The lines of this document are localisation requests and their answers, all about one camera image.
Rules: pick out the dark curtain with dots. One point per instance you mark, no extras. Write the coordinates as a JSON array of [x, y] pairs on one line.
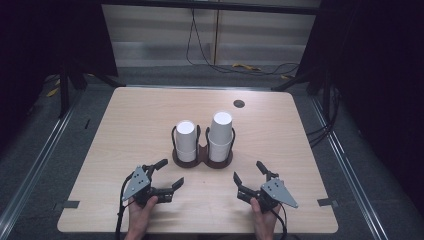
[[40, 50], [383, 83]]

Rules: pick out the black metal stand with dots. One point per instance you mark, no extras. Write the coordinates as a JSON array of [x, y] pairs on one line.
[[64, 93], [325, 90]]

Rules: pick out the grey tape strip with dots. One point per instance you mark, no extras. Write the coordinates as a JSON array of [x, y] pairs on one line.
[[326, 202], [69, 204]]

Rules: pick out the dark round table grommet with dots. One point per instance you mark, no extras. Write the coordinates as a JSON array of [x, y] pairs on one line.
[[239, 103]]

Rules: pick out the black metal beam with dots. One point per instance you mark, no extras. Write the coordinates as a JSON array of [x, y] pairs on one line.
[[213, 6]]

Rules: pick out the person's left hand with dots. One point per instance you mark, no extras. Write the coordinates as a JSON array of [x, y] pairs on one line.
[[138, 220]]

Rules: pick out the dark brown double cup holder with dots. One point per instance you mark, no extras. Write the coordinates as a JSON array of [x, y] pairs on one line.
[[202, 156]]

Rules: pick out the yellow floor tape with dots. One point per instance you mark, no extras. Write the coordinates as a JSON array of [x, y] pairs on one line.
[[246, 66], [285, 77], [52, 92]]

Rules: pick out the metal floor rail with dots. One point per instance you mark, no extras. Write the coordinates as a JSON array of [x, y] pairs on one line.
[[40, 156], [350, 166]]

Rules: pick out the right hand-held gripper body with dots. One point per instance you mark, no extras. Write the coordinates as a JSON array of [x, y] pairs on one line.
[[276, 191]]

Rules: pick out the black floor tape mark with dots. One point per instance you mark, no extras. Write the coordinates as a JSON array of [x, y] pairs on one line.
[[87, 123]]

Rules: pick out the person's right hand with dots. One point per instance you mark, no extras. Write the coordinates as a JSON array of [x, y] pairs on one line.
[[265, 223]]

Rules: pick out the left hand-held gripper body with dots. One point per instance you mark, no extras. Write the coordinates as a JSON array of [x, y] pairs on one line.
[[137, 181]]

